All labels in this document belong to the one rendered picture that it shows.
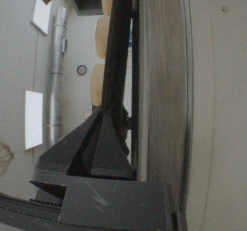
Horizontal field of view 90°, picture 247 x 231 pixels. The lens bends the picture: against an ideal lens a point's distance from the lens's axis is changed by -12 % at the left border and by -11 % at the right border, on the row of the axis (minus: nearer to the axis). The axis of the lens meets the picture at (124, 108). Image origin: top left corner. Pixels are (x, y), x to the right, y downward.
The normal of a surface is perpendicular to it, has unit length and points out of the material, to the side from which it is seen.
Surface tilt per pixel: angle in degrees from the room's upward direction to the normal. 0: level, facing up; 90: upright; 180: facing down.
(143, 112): 90
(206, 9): 90
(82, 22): 90
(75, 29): 90
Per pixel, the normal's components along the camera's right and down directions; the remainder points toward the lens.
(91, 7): -0.02, 0.02
